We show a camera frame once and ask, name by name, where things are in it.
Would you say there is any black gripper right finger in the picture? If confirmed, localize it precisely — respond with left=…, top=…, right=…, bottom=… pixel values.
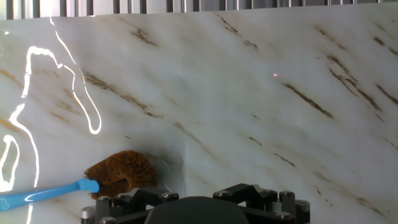
left=213, top=183, right=311, bottom=224

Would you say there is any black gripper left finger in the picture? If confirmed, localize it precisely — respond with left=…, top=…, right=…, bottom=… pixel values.
left=81, top=186, right=180, bottom=224

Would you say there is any blue handled brown bristle brush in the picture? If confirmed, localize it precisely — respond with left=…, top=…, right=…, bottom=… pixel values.
left=0, top=150, right=156, bottom=213

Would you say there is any marble pattern table mat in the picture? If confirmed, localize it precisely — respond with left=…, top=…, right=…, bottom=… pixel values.
left=0, top=2, right=398, bottom=224

